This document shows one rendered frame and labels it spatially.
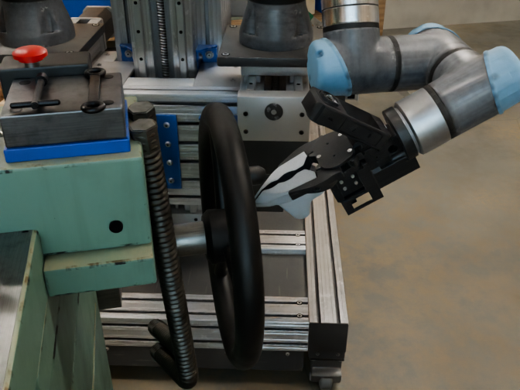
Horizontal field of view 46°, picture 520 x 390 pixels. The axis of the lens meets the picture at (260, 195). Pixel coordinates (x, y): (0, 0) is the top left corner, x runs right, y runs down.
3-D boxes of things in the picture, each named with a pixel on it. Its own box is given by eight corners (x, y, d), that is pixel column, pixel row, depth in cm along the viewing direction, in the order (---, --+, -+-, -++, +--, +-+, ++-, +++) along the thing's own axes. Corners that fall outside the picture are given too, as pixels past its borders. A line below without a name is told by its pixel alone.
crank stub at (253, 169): (268, 188, 78) (268, 171, 76) (222, 193, 77) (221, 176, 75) (263, 177, 80) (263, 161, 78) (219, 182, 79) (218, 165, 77)
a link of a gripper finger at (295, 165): (270, 226, 83) (330, 193, 81) (249, 196, 79) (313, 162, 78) (265, 212, 85) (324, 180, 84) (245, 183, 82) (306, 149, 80)
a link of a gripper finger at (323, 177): (295, 207, 76) (359, 173, 74) (290, 199, 75) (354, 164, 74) (287, 186, 79) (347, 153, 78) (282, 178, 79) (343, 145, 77)
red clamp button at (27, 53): (46, 63, 54) (45, 52, 54) (11, 66, 54) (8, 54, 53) (49, 53, 57) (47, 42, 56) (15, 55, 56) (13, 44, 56)
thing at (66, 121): (131, 152, 52) (123, 90, 49) (-8, 165, 50) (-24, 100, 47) (127, 94, 63) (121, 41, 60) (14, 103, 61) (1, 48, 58)
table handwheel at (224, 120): (275, 425, 64) (284, 193, 48) (78, 460, 61) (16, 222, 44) (230, 253, 88) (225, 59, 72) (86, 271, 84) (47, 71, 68)
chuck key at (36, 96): (61, 110, 49) (59, 98, 49) (10, 114, 48) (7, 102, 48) (66, 80, 55) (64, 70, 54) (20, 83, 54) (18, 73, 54)
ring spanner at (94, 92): (106, 114, 48) (105, 107, 48) (80, 115, 48) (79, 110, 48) (106, 70, 57) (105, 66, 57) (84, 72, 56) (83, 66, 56)
